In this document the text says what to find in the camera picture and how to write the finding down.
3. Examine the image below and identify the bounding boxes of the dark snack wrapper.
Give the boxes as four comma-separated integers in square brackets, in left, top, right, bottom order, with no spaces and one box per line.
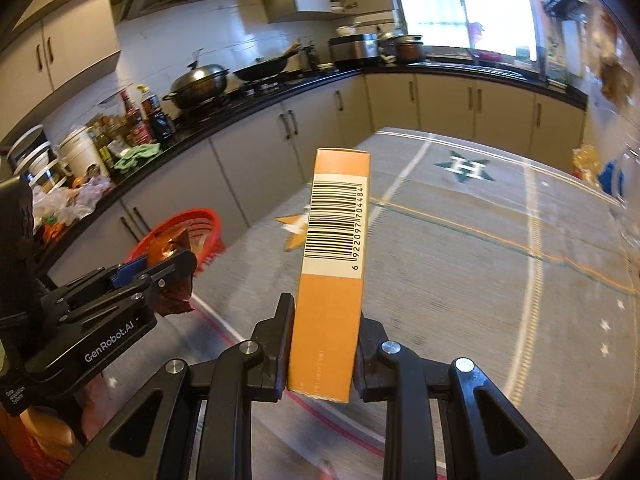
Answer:
[148,226,193,318]

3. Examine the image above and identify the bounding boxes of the orange cardboard box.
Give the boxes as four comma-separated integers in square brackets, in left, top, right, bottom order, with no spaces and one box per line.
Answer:
[288,148,371,403]

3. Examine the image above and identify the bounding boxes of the black kitchen countertop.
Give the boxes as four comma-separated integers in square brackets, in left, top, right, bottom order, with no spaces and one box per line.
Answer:
[36,63,588,276]

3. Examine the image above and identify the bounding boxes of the beige lower kitchen cabinets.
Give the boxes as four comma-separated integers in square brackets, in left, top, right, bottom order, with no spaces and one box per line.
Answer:
[46,74,586,283]

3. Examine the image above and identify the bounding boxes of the beige kitchen cabinets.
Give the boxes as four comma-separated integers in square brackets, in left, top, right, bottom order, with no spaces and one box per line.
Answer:
[1,0,120,143]
[46,74,586,283]

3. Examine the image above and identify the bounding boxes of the beige upper kitchen cabinets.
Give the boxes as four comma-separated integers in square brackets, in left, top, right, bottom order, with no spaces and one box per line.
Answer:
[1,0,120,143]

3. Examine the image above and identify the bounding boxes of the bright kitchen window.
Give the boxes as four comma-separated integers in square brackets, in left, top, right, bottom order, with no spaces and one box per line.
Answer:
[399,0,539,62]

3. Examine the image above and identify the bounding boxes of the red plastic mesh basket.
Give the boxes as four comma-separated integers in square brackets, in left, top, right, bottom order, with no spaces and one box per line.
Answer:
[126,208,226,274]

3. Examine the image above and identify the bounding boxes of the white plastic bags pile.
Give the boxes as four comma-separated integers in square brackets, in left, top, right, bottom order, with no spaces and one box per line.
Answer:
[32,176,114,226]

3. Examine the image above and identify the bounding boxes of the green dish cloth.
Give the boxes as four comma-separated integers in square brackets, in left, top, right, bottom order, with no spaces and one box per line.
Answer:
[114,143,160,174]

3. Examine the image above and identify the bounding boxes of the white electric kettle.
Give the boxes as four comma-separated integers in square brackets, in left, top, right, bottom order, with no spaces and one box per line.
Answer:
[53,126,108,177]

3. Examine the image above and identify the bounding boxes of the dark soy sauce bottle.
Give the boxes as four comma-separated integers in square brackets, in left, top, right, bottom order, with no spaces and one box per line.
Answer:
[138,84,176,150]

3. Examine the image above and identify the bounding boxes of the red label sauce bottle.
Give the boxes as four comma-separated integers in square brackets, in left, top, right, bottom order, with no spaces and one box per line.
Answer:
[119,89,153,145]

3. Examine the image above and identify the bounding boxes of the white dish rack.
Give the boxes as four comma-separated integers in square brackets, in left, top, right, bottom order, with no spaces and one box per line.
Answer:
[6,125,55,182]

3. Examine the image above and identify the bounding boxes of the steel wok with lid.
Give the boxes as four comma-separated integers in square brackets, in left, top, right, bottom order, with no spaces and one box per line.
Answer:
[162,49,229,112]

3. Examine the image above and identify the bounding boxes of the grey star patterned tablecloth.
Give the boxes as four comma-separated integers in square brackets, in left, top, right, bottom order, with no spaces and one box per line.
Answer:
[105,130,639,479]

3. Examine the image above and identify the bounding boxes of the black frying pan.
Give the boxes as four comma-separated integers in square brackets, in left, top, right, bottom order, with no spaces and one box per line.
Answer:
[234,42,300,82]

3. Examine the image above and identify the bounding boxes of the silver rice cooker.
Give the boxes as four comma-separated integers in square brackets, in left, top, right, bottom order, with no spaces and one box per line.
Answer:
[329,34,380,70]

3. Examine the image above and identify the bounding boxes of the blue plastic bag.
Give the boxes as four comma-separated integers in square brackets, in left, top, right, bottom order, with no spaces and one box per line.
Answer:
[598,160,625,203]

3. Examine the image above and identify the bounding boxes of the yellow crinkled plastic bag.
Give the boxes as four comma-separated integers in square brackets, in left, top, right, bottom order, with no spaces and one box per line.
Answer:
[573,144,603,188]

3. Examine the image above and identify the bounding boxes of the brown clay pot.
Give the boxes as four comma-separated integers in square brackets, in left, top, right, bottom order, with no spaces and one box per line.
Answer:
[394,35,425,64]

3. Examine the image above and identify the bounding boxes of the hanging plastic food bags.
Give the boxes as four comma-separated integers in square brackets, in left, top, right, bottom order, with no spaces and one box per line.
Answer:
[540,0,636,110]

